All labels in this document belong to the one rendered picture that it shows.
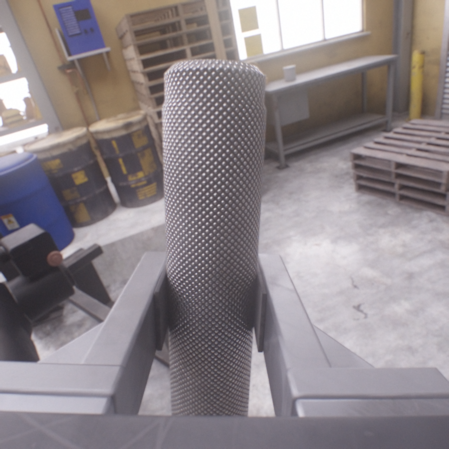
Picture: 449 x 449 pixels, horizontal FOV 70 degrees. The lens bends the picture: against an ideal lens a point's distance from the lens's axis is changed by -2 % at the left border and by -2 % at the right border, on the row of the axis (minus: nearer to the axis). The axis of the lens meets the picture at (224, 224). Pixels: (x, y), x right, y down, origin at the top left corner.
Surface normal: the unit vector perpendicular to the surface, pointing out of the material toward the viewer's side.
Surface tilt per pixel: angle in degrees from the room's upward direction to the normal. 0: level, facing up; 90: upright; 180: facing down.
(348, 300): 0
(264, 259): 19
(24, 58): 90
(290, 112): 90
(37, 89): 90
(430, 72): 90
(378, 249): 0
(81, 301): 0
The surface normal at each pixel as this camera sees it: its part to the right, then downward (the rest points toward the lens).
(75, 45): 0.34, 0.41
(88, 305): -0.20, -0.84
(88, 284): 0.77, 0.17
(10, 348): 0.69, -0.70
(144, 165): 0.60, 0.29
